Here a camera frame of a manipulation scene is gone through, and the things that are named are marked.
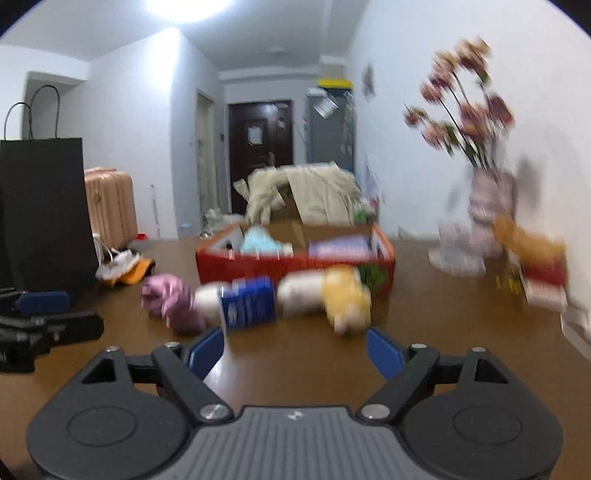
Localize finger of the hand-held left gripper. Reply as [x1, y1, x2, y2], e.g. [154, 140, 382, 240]
[0, 288, 71, 319]
[0, 311, 105, 347]

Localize pink hard-shell suitcase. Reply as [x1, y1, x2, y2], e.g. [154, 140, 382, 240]
[84, 168, 139, 252]

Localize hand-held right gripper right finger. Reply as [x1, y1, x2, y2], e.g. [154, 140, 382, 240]
[353, 327, 511, 423]

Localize orange pouch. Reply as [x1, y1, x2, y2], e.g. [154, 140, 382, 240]
[111, 258, 155, 287]

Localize yellow and white plush toy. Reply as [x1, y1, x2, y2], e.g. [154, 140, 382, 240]
[277, 267, 372, 335]

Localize flat white box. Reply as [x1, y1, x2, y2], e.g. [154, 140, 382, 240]
[524, 281, 568, 308]

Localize black paper shopping bag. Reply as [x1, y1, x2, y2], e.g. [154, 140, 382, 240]
[0, 85, 100, 301]

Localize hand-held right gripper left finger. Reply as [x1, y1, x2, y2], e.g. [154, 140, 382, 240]
[81, 325, 234, 423]

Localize grey refrigerator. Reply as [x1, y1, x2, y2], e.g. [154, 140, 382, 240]
[305, 90, 355, 174]

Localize blue labelled packet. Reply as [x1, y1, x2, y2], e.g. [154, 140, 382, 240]
[218, 276, 278, 332]

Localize clear plastic cup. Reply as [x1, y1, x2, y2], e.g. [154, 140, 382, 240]
[428, 222, 485, 277]

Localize small yellow items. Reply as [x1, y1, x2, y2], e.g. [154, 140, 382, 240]
[496, 272, 522, 294]

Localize blue plush toy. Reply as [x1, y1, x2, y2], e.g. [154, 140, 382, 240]
[240, 226, 295, 257]

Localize paper note on refrigerator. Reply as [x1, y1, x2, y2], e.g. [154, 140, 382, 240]
[314, 95, 340, 118]

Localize small red box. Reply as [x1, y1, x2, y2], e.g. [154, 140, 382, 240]
[519, 263, 568, 289]

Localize purple satin bow scrunchie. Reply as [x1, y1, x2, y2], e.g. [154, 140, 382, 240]
[141, 273, 206, 335]

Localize brown cardboard box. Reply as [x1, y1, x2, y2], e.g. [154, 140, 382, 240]
[272, 182, 305, 222]

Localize mottled pink vase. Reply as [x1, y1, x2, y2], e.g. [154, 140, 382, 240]
[466, 168, 515, 259]

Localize dried pink roses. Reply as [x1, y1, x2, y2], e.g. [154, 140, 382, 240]
[404, 37, 515, 174]

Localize red cardboard box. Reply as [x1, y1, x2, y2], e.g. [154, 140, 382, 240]
[195, 224, 397, 296]

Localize dark brown entrance door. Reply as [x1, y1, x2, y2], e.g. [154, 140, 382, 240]
[228, 99, 295, 213]

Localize white cat figurine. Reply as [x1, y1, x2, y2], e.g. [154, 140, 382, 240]
[203, 208, 232, 232]

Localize beige coat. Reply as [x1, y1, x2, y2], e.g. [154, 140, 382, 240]
[233, 161, 358, 227]

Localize white and orange items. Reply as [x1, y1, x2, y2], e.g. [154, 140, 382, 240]
[96, 249, 139, 283]

